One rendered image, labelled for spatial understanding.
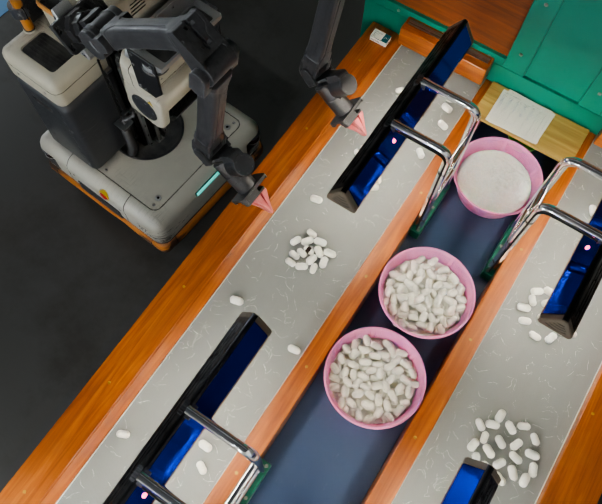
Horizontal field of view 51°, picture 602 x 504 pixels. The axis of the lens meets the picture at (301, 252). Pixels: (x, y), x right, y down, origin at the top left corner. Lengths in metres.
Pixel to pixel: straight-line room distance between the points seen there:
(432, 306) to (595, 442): 0.53
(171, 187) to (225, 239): 0.70
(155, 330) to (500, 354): 0.92
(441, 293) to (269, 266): 0.49
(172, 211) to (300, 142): 0.68
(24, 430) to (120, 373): 0.93
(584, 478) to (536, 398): 0.22
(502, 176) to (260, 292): 0.82
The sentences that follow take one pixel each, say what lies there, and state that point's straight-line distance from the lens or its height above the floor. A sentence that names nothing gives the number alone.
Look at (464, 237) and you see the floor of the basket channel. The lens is 1.97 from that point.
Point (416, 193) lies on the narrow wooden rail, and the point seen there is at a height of 0.77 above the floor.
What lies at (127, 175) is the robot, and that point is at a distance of 2.52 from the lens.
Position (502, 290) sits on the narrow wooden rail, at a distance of 1.84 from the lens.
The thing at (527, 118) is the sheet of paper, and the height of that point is 0.78.
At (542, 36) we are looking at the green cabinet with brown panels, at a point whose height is 1.02.
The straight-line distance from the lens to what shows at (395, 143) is 1.60.
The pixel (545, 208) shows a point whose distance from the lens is 1.57.
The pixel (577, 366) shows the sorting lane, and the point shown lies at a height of 0.74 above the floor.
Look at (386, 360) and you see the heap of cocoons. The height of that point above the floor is 0.73.
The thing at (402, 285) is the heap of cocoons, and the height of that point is 0.74.
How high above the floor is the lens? 2.41
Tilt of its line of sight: 67 degrees down
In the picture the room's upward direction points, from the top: 3 degrees clockwise
